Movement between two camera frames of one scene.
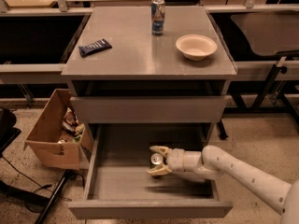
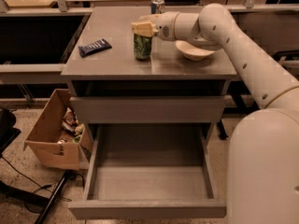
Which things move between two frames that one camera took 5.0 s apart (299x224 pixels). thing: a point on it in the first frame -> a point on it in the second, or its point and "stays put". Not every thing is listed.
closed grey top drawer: x=149 y=109 stays put
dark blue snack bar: x=98 y=46 stays put
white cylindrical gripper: x=176 y=160 -> x=164 y=26
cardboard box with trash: x=59 y=139 stays put
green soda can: x=156 y=161 -> x=142 y=45
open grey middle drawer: x=120 y=187 stays put
